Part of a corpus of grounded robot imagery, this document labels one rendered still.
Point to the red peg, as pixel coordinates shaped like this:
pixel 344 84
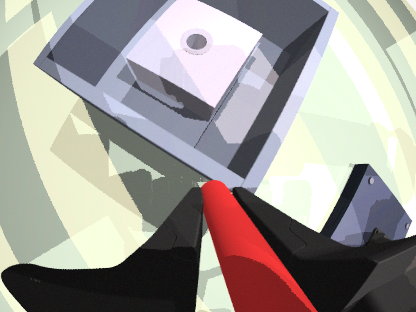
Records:
pixel 255 278

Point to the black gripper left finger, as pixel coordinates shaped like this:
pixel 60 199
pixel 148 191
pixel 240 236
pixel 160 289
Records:
pixel 160 276

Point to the white flat plate with hole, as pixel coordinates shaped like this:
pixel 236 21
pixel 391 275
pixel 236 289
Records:
pixel 193 55

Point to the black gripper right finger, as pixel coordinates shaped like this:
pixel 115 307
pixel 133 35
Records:
pixel 332 275

